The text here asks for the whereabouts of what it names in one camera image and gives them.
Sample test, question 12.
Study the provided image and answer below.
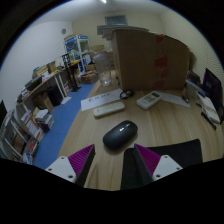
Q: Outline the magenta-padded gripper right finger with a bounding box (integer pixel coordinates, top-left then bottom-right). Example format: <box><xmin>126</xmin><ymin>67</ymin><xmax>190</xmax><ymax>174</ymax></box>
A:
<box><xmin>120</xmin><ymin>143</ymin><xmax>183</xmax><ymax>191</ymax></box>

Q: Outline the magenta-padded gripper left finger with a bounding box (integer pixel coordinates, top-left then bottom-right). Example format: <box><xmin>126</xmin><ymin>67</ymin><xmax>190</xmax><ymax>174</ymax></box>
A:
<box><xmin>45</xmin><ymin>143</ymin><xmax>97</xmax><ymax>188</ymax></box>

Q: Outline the black computer mouse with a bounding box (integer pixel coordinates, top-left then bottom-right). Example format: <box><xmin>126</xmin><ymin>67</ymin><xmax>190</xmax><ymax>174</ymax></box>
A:
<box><xmin>102</xmin><ymin>119</ymin><xmax>139</xmax><ymax>150</ymax></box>

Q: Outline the black mouse pad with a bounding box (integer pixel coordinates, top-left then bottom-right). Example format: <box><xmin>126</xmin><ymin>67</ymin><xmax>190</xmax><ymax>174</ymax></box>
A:
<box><xmin>147</xmin><ymin>138</ymin><xmax>204</xmax><ymax>165</ymax></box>

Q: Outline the book shelf unit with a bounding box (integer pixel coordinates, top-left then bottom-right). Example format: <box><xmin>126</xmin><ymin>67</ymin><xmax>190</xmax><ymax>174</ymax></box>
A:
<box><xmin>0</xmin><ymin>108</ymin><xmax>46</xmax><ymax>165</ymax></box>

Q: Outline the black marker pen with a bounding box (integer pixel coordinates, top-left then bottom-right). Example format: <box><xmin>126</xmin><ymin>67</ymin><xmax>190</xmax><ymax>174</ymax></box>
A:
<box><xmin>200</xmin><ymin>111</ymin><xmax>218</xmax><ymax>131</ymax></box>

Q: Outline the plain white paper sheet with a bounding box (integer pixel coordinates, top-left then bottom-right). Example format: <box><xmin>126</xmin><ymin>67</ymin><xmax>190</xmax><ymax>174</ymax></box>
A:
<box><xmin>159</xmin><ymin>91</ymin><xmax>192</xmax><ymax>109</ymax></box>

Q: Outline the white remote with display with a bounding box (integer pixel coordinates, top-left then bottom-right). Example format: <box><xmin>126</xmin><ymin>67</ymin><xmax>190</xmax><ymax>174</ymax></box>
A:
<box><xmin>135</xmin><ymin>90</ymin><xmax>163</xmax><ymax>111</ymax></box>

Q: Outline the open white notebook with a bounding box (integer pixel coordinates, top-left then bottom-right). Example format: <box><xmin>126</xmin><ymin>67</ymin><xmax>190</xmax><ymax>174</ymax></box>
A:
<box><xmin>197</xmin><ymin>94</ymin><xmax>221</xmax><ymax>124</ymax></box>

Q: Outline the long white remote control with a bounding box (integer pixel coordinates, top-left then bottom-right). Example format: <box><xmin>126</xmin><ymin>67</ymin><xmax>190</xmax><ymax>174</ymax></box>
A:
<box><xmin>92</xmin><ymin>101</ymin><xmax>126</xmax><ymax>118</ymax></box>

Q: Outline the white paper sheet with writing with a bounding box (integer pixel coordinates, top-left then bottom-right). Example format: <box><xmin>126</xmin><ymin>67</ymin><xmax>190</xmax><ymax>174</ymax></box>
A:
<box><xmin>80</xmin><ymin>88</ymin><xmax>124</xmax><ymax>112</ymax></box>

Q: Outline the cluttered wooden side desk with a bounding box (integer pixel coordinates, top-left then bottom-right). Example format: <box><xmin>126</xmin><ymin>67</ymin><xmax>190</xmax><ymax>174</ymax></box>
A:
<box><xmin>16</xmin><ymin>59</ymin><xmax>81</xmax><ymax>111</ymax></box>

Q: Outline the dark computer monitor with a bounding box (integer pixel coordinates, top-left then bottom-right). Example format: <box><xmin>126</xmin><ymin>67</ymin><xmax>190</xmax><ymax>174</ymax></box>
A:
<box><xmin>202</xmin><ymin>67</ymin><xmax>224</xmax><ymax>114</ymax></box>

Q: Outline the black floor stand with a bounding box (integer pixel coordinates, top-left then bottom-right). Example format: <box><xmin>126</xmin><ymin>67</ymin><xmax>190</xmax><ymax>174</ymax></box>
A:
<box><xmin>62</xmin><ymin>52</ymin><xmax>82</xmax><ymax>93</ymax></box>

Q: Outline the small cardboard box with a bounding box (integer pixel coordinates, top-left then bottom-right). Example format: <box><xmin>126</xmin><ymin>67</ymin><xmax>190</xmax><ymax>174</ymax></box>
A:
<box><xmin>80</xmin><ymin>70</ymin><xmax>99</xmax><ymax>85</ymax></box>

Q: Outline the large cardboard box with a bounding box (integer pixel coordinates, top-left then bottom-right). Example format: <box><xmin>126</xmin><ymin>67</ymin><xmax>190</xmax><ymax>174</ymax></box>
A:
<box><xmin>111</xmin><ymin>28</ymin><xmax>191</xmax><ymax>93</ymax></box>

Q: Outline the clear plastic jar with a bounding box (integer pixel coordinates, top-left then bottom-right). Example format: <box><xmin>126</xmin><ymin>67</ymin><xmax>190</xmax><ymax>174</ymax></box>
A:
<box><xmin>93</xmin><ymin>50</ymin><xmax>114</xmax><ymax>87</ymax></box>

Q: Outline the blue white glass-door cabinet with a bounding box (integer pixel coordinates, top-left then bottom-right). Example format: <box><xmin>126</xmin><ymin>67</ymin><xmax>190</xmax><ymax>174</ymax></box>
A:
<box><xmin>64</xmin><ymin>34</ymin><xmax>92</xmax><ymax>73</ymax></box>

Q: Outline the grey flat board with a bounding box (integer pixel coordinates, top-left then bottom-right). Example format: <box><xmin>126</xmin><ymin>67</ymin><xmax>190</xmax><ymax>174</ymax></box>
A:
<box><xmin>96</xmin><ymin>24</ymin><xmax>149</xmax><ymax>36</ymax></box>

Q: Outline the coiled black cable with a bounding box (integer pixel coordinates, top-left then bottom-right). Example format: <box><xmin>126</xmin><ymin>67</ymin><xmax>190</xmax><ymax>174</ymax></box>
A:
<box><xmin>119</xmin><ymin>89</ymin><xmax>135</xmax><ymax>100</ymax></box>

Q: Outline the wall window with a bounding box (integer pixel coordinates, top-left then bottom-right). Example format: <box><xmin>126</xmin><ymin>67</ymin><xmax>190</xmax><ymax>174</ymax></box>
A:
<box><xmin>104</xmin><ymin>14</ymin><xmax>128</xmax><ymax>26</ymax></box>

